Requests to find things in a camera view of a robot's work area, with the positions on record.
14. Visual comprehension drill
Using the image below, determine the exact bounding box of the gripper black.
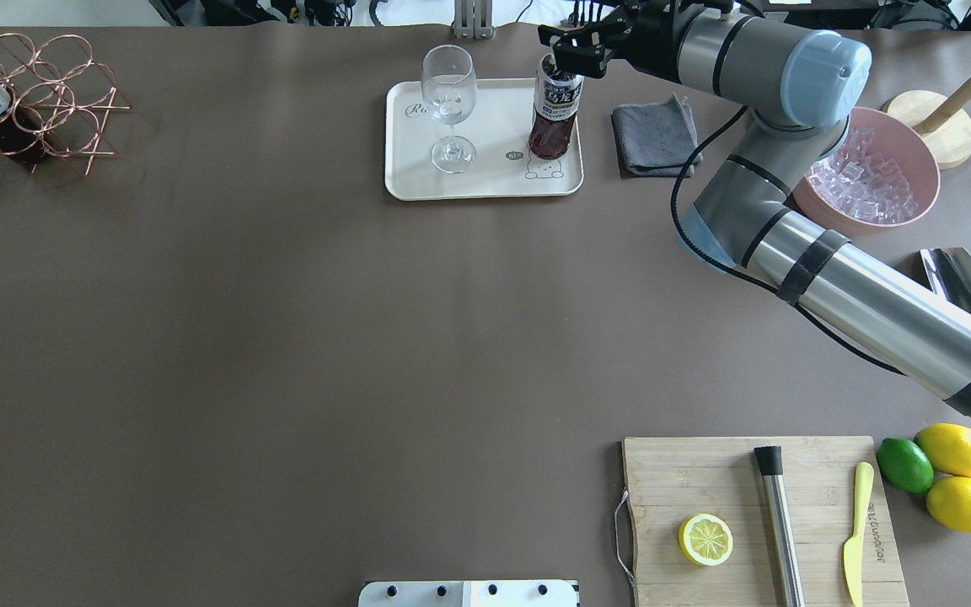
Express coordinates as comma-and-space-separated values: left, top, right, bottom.
537, 1, 689, 81

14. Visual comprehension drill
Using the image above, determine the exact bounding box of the tea bottle white cap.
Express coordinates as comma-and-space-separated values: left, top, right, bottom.
528, 53, 583, 160

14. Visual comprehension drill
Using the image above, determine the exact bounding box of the copper wire bottle basket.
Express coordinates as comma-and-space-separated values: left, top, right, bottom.
0, 30, 136, 176

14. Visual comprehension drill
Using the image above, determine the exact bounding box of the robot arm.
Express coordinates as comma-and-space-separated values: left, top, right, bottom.
537, 1, 971, 418

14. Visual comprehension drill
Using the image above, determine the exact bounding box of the grey folded cloth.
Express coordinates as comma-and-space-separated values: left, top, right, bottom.
610, 96, 702, 178

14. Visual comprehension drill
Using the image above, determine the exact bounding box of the cream serving tray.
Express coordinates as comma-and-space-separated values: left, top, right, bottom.
384, 78, 583, 201

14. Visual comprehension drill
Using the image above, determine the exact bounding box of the wine glass on tray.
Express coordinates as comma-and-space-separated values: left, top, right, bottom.
421, 45, 477, 175

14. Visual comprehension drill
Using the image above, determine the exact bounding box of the pink bowl with ice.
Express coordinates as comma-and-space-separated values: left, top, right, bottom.
792, 107, 941, 237

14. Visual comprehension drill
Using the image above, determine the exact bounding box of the wooden glass tree stand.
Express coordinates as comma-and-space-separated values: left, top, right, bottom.
882, 77, 971, 170

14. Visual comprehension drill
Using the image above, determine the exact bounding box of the metal ice scoop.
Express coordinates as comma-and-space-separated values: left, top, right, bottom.
920, 247, 971, 314

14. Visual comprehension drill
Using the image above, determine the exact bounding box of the wooden cutting board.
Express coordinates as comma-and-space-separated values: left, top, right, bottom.
621, 437, 876, 606

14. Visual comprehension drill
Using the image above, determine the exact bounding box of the steel muddler black tip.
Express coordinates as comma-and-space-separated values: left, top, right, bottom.
753, 445, 807, 606

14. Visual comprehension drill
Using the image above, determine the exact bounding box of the lemon half slice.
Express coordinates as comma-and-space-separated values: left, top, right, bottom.
678, 513, 733, 567

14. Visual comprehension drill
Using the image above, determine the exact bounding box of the yellow plastic knife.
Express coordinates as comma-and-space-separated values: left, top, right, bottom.
841, 461, 874, 606

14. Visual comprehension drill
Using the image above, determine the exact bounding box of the lime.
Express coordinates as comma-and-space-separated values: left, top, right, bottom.
876, 438, 934, 495

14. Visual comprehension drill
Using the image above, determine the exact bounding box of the yellow lemon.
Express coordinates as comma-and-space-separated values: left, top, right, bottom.
914, 422, 971, 477
925, 475, 971, 534

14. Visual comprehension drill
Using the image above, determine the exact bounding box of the aluminium frame post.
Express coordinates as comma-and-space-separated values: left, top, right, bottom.
452, 0, 496, 40

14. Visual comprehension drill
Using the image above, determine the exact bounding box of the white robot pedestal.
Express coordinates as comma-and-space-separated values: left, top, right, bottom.
357, 579, 582, 606

